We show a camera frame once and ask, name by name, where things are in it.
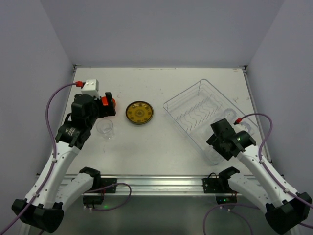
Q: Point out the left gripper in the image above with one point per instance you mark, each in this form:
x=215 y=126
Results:
x=104 y=109

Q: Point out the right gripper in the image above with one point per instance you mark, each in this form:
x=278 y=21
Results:
x=215 y=141

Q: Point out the clear glass cup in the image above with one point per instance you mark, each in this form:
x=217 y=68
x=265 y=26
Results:
x=213 y=156
x=230 y=115
x=105 y=128

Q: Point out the yellow patterned plate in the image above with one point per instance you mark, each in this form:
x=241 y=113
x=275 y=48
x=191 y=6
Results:
x=139 y=112

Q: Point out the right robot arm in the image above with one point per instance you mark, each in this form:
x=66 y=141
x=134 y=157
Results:
x=283 y=205

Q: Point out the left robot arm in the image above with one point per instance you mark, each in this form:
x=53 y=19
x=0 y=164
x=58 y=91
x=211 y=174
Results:
x=44 y=206

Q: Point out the orange bowl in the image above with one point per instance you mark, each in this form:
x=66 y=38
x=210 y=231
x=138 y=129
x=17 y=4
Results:
x=105 y=101

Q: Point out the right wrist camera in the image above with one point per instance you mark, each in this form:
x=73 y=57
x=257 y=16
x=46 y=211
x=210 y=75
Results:
x=243 y=125

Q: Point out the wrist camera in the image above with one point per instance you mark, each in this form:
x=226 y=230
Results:
x=243 y=125
x=91 y=87

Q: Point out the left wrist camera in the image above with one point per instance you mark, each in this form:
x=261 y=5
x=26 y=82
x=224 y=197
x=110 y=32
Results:
x=91 y=87

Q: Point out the white wire dish rack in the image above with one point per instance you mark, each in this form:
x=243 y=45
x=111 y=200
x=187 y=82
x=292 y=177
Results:
x=196 y=108

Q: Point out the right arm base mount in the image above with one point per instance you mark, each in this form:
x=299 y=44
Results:
x=213 y=183

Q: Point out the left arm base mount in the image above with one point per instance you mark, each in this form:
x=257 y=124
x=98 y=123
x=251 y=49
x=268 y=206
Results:
x=104 y=186

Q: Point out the aluminium mounting rail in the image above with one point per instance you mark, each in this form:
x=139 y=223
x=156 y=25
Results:
x=156 y=184

